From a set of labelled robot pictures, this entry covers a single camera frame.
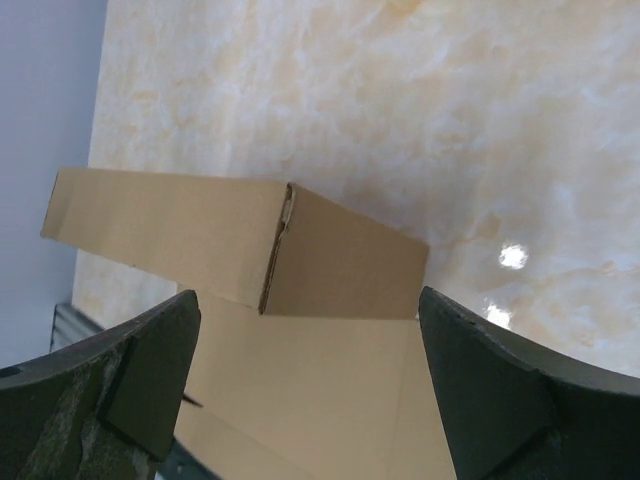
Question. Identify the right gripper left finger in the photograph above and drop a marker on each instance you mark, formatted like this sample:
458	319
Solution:
105	407

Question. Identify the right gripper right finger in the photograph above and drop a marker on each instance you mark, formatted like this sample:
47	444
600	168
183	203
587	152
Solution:
514	409

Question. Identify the brown cardboard box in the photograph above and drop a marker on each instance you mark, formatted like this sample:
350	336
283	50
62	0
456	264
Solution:
309	362

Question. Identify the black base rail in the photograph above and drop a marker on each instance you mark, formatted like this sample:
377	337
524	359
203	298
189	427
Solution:
70	326

